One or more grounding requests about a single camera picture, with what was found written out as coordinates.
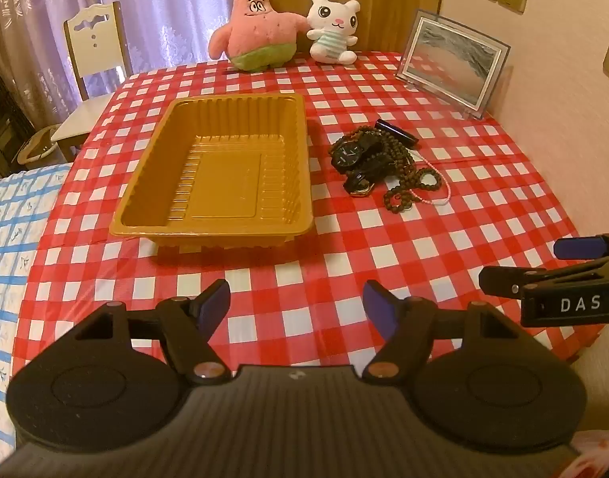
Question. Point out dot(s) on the white wooden chair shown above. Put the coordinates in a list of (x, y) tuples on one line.
[(93, 35)]

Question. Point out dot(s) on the red white checkered tablecloth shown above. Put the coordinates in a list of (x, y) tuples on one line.
[(434, 239)]

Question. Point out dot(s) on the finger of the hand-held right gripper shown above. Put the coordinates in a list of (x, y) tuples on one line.
[(504, 281), (578, 247)]

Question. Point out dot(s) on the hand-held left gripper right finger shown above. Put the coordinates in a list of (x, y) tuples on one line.
[(380, 308)]

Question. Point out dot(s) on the black wrist watch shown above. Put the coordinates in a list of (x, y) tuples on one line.
[(349, 153)]

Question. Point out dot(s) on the pink starfish plush toy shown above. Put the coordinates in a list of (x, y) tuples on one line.
[(254, 25)]

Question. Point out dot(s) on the black gold key fob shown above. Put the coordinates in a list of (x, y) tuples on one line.
[(357, 186)]

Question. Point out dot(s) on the wooden door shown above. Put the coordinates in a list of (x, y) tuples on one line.
[(384, 0)]

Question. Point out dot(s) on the orange plastic tray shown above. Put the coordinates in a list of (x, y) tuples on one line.
[(225, 184)]

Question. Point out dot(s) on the beige waste basket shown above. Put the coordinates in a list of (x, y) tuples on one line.
[(35, 148)]

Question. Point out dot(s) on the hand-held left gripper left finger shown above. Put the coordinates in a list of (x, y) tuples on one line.
[(213, 306)]

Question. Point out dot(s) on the white bunny plush toy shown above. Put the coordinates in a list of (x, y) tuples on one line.
[(332, 30)]

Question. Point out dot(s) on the blue checkered bed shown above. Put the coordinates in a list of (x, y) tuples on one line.
[(10, 259)]

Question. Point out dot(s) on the purple lace curtain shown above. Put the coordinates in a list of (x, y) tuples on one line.
[(175, 10)]

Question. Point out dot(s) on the sand art picture frame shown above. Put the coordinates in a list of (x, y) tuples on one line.
[(449, 59)]

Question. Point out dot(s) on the small black tube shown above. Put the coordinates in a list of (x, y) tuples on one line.
[(396, 132)]

